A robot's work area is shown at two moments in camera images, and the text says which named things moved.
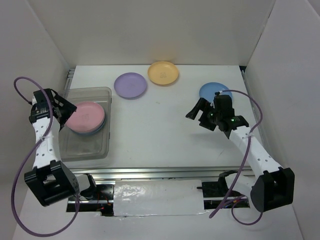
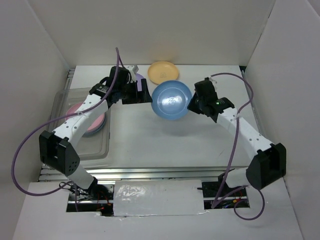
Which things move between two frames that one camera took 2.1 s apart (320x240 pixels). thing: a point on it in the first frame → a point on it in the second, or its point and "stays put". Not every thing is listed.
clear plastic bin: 74,146 stays put
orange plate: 163,73 stays put
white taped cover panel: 160,197 stays put
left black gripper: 67,108 → 139,97
